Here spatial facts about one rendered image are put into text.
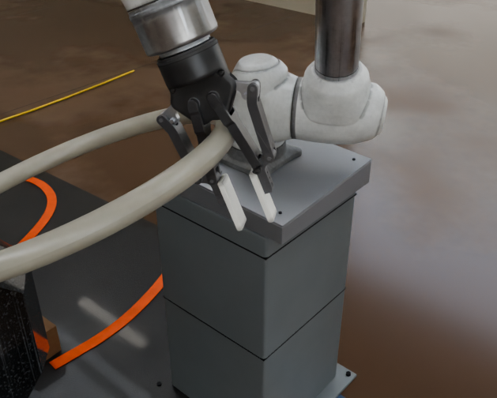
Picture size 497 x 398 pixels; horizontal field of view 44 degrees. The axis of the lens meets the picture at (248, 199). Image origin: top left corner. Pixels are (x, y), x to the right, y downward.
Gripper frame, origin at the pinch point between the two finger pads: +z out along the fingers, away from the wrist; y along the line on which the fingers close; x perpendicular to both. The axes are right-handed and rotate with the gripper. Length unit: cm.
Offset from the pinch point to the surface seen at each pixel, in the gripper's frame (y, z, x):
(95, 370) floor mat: 105, 79, -85
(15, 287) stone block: 87, 26, -52
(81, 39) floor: 238, -15, -439
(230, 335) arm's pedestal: 43, 63, -66
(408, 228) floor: 0, 112, -195
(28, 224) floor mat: 163, 46, -164
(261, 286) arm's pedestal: 25, 46, -58
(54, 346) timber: 119, 68, -89
